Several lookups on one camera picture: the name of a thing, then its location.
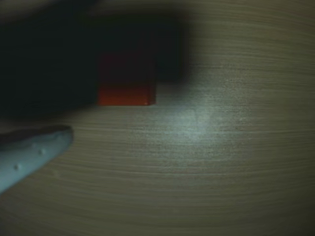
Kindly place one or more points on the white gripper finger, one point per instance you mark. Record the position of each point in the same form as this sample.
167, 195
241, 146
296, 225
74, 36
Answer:
44, 68
27, 155

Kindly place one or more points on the orange cube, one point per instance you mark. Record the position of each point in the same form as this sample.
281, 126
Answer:
125, 96

